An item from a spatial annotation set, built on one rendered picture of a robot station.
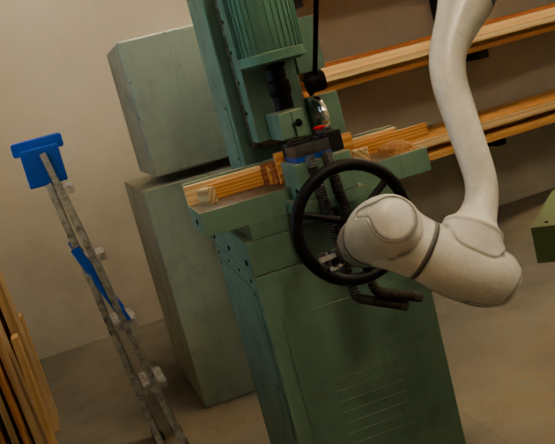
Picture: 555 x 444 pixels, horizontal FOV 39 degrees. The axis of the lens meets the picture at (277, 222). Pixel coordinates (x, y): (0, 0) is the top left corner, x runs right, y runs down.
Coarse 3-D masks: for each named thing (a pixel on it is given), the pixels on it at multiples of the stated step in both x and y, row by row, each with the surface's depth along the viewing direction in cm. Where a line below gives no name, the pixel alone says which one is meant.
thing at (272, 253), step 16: (320, 224) 192; (224, 240) 222; (240, 240) 193; (256, 240) 189; (272, 240) 189; (288, 240) 190; (320, 240) 192; (240, 256) 200; (256, 256) 189; (272, 256) 190; (288, 256) 191; (256, 272) 189
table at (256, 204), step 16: (384, 160) 194; (400, 160) 195; (416, 160) 196; (368, 176) 193; (400, 176) 196; (240, 192) 201; (256, 192) 194; (272, 192) 188; (288, 192) 189; (352, 192) 183; (368, 192) 184; (192, 208) 196; (208, 208) 189; (224, 208) 185; (240, 208) 186; (256, 208) 187; (272, 208) 188; (288, 208) 188; (320, 208) 181; (208, 224) 185; (224, 224) 186; (240, 224) 187
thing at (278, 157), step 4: (348, 132) 200; (344, 136) 200; (348, 136) 200; (344, 140) 200; (348, 140) 200; (344, 144) 200; (348, 144) 200; (352, 144) 201; (344, 148) 200; (348, 148) 200; (352, 148) 201; (276, 152) 197; (280, 152) 196; (276, 156) 196; (280, 156) 196; (352, 156) 201; (276, 160) 196; (280, 160) 196; (284, 160) 197; (276, 164) 196; (280, 168) 197; (280, 172) 197; (280, 176) 197; (280, 180) 197; (284, 180) 197
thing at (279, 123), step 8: (280, 112) 204; (288, 112) 198; (296, 112) 199; (272, 120) 204; (280, 120) 198; (288, 120) 198; (304, 120) 200; (272, 128) 207; (280, 128) 199; (288, 128) 199; (296, 128) 199; (304, 128) 200; (272, 136) 209; (280, 136) 201; (288, 136) 199; (296, 136) 199
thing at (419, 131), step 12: (396, 132) 210; (408, 132) 211; (420, 132) 212; (360, 144) 208; (372, 144) 209; (228, 180) 201; (240, 180) 201; (252, 180) 202; (216, 192) 200; (228, 192) 201
